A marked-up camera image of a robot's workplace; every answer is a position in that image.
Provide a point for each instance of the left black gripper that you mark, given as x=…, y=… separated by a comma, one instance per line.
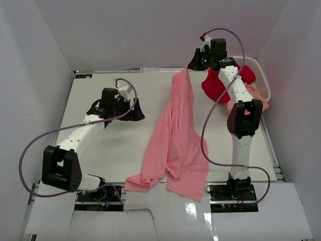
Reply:
x=134, y=115

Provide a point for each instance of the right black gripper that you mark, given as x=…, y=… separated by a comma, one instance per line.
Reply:
x=195, y=65

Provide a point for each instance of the pink t shirt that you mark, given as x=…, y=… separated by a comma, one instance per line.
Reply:
x=175, y=149

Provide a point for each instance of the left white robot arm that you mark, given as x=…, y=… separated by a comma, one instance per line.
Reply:
x=61, y=166

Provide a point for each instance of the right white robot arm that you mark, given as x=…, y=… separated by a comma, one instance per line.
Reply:
x=245, y=115

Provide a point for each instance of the red t shirt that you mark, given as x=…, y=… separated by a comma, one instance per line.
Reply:
x=213, y=86

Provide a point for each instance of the white plastic basket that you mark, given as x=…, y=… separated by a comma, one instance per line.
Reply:
x=260, y=81

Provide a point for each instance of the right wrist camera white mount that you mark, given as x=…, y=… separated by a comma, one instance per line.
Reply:
x=206, y=45

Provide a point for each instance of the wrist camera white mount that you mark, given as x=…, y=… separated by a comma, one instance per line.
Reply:
x=123, y=87
x=206, y=45

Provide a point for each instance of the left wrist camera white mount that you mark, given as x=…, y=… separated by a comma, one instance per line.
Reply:
x=123, y=87

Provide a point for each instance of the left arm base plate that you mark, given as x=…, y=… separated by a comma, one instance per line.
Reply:
x=106, y=199

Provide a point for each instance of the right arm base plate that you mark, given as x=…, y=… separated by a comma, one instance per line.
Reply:
x=222, y=201

